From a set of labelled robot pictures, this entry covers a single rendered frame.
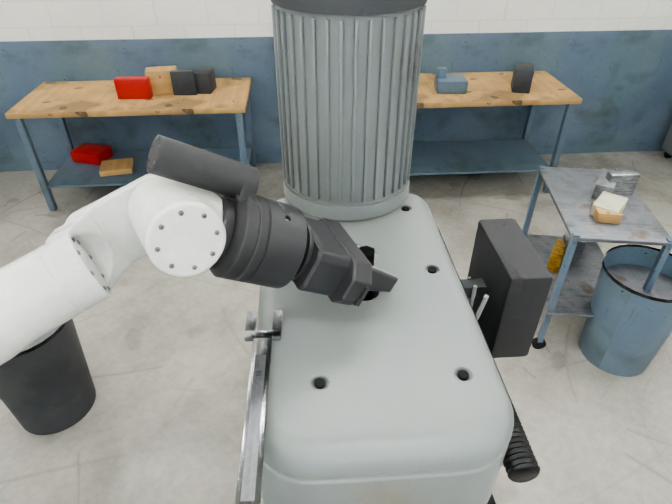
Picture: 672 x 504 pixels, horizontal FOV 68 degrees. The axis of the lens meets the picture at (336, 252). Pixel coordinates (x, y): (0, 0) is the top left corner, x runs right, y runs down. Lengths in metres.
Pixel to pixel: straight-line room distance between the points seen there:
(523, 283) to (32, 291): 0.76
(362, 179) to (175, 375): 2.53
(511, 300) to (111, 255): 0.70
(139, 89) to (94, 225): 3.98
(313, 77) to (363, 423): 0.41
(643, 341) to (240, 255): 2.86
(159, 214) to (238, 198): 0.09
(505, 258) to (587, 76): 4.68
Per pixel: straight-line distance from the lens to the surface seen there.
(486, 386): 0.53
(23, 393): 2.85
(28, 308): 0.47
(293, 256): 0.49
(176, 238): 0.42
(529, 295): 0.98
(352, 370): 0.52
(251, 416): 0.49
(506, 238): 1.04
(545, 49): 5.31
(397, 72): 0.67
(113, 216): 0.51
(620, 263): 3.35
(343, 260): 0.51
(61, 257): 0.46
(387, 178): 0.72
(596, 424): 3.10
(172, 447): 2.83
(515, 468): 0.59
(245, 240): 0.46
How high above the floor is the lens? 2.29
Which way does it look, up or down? 36 degrees down
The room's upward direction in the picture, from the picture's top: straight up
